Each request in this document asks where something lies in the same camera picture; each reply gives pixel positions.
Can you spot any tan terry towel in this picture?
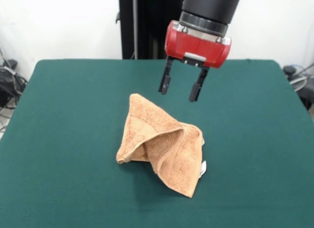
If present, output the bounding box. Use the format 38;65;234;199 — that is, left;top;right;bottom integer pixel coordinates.
115;92;207;198

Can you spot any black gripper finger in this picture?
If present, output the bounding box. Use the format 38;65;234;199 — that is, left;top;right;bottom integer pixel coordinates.
188;67;209;103
158;56;174;95

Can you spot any black cable bundle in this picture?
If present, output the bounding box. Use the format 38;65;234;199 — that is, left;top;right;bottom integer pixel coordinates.
0;59;29;110

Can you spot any black and gray floor equipment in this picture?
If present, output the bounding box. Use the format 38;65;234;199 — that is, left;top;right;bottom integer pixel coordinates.
283;64;314;110

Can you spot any dark green table cloth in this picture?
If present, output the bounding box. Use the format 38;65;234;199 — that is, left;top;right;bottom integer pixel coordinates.
0;58;314;228

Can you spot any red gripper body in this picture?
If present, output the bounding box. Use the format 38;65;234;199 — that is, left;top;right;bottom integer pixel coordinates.
164;20;232;69

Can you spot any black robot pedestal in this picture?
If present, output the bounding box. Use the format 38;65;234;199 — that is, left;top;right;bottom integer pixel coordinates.
115;0;187;59

